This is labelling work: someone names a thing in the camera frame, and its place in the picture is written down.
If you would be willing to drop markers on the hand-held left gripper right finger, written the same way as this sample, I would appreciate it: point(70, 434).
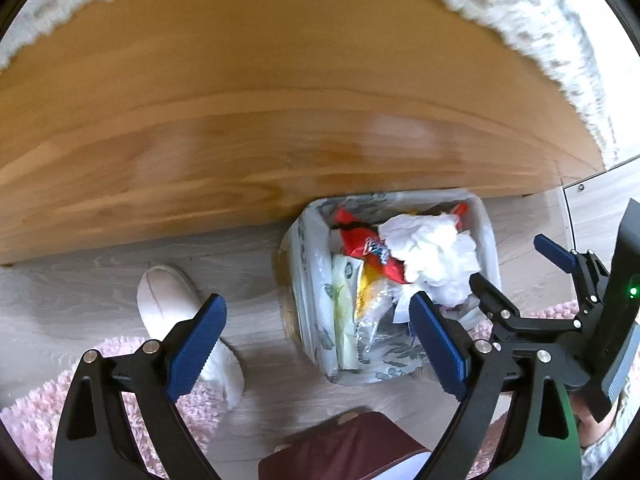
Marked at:
point(440, 345)

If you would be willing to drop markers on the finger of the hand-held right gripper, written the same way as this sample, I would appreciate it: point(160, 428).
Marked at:
point(492, 297)
point(555, 252)

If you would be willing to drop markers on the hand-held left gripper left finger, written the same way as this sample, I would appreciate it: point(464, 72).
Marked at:
point(200, 345)

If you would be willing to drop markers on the clear plastic wrapper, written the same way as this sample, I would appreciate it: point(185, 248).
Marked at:
point(385, 320)

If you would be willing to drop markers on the white tissue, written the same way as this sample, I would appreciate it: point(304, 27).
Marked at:
point(430, 255)

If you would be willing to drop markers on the yellow snack packet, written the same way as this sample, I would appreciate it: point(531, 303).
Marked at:
point(372, 285)

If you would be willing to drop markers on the white waste bin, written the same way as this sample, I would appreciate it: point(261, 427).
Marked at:
point(300, 260)

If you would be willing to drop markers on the red snack packet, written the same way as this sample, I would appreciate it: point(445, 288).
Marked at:
point(360, 240)

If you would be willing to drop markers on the person's right forearm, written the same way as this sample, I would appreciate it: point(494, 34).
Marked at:
point(597, 425)

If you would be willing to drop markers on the white fluffy slipper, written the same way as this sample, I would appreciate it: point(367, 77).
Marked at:
point(170, 300)

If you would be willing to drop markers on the light grey cabinet door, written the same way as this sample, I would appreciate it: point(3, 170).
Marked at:
point(595, 205)

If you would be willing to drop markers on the pink fluffy rug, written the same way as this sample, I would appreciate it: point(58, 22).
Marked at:
point(30, 410)

